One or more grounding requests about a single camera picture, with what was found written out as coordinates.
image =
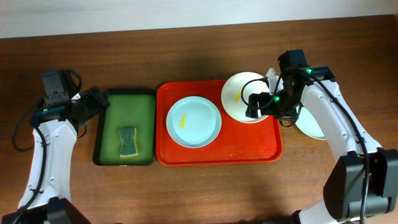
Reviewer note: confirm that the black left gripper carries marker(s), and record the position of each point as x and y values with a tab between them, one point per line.
96	99

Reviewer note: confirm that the cream white plate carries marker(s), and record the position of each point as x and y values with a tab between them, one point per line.
231	95

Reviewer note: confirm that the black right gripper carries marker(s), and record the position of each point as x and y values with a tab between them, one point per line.
259	106

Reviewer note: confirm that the light blue plate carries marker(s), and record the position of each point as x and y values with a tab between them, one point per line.
193	122

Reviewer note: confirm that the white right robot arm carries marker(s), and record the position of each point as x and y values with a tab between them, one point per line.
363	182

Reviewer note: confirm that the pale green plate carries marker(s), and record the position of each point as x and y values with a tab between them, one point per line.
307	124

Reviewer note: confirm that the yellow green sponge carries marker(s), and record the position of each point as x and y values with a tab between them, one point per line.
128	137

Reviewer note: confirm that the red plastic tray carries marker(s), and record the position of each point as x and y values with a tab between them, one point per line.
236	143

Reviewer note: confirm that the green plastic tray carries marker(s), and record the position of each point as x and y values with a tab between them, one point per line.
128	108

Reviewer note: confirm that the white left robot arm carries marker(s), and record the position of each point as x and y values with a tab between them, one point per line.
47	197

